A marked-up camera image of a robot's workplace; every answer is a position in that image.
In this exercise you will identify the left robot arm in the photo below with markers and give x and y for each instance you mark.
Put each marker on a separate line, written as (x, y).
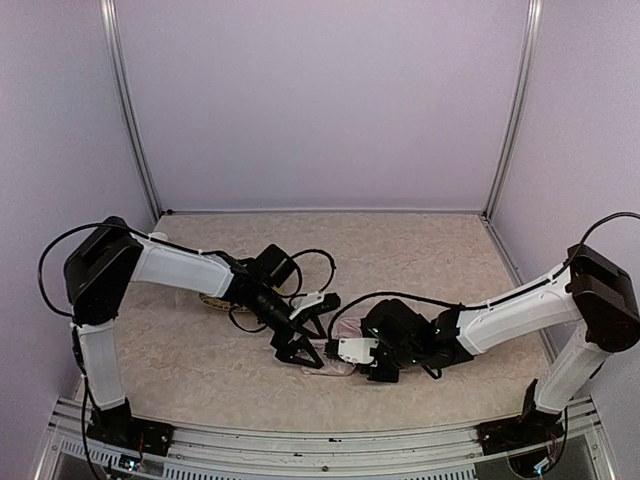
(183, 362)

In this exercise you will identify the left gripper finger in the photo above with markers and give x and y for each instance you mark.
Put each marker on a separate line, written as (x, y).
(308, 358)
(331, 303)

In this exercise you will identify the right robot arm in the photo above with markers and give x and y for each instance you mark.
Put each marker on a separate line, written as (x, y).
(586, 288)

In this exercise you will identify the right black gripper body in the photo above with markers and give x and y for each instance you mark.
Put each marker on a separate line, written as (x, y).
(382, 368)

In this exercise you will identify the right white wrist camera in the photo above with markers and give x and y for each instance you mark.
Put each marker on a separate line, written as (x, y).
(358, 351)

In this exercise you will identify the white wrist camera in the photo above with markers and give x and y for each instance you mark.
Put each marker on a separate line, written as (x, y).
(307, 301)
(358, 351)

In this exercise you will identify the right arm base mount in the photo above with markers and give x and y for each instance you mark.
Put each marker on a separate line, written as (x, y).
(515, 436)

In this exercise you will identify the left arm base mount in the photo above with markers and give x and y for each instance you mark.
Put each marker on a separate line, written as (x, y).
(135, 434)

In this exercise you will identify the woven bamboo tray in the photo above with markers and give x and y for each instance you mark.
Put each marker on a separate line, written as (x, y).
(219, 304)

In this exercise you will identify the right aluminium corner post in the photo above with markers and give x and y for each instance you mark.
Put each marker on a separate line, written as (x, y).
(517, 107)

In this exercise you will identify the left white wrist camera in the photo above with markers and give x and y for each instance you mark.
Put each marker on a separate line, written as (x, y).
(307, 301)

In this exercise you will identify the aluminium corner post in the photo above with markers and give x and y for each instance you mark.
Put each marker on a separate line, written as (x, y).
(109, 17)
(517, 107)

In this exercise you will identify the left aluminium corner post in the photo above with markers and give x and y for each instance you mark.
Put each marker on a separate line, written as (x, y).
(109, 17)

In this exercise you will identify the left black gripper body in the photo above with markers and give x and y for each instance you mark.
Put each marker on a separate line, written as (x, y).
(288, 332)

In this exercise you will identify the pink and black umbrella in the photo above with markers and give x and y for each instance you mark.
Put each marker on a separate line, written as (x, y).
(345, 328)

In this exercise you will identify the aluminium front rail frame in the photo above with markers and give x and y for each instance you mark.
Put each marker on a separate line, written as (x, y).
(462, 451)

